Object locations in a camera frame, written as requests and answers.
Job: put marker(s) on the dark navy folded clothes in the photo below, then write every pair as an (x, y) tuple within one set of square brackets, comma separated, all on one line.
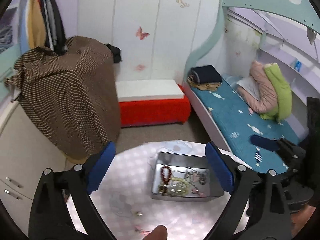
[(205, 74)]

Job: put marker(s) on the tan folded clothes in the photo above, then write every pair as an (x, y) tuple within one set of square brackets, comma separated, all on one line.
[(204, 86)]

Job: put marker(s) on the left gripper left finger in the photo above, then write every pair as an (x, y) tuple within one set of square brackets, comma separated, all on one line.
[(49, 216)]

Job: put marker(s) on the white pillow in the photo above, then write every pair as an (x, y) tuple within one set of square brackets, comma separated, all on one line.
[(248, 88)]

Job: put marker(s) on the hanging clothes row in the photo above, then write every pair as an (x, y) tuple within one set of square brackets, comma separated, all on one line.
[(41, 25)]

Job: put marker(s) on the pink butterfly wall sticker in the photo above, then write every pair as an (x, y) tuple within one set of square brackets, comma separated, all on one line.
[(141, 34)]

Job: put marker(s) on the beige butterfly wall sticker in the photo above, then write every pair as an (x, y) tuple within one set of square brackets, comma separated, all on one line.
[(182, 3)]

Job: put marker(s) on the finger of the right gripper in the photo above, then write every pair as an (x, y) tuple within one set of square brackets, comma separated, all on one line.
[(265, 143)]

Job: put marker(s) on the mint drawer cabinet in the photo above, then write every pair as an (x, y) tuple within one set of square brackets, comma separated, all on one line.
[(7, 62)]

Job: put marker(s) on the black garment behind cover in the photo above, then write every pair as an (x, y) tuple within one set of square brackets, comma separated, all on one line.
[(116, 53)]

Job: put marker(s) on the teal patterned bed mattress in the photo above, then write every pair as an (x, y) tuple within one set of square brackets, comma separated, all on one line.
[(236, 123)]

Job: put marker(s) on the white low cabinet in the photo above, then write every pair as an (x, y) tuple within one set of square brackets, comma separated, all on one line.
[(25, 154)]

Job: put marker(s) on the grey metal tin box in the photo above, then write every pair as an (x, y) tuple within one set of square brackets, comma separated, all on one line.
[(169, 165)]

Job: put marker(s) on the right hand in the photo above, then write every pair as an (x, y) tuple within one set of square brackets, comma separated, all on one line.
[(300, 219)]

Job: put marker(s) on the mint bunk bed frame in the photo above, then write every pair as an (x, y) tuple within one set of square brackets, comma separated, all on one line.
[(229, 34)]

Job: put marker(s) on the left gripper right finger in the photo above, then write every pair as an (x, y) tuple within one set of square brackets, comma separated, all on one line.
[(270, 216)]

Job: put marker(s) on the left hand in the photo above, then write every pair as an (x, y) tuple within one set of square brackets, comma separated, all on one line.
[(158, 233)]

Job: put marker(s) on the red storage bench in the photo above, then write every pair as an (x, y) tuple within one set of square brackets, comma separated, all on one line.
[(155, 112)]

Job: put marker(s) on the brown striped cloth cover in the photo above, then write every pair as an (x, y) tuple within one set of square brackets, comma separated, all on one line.
[(70, 98)]

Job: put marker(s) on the pink checkered cartoon tablecloth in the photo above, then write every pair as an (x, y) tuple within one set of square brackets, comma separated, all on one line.
[(126, 189)]

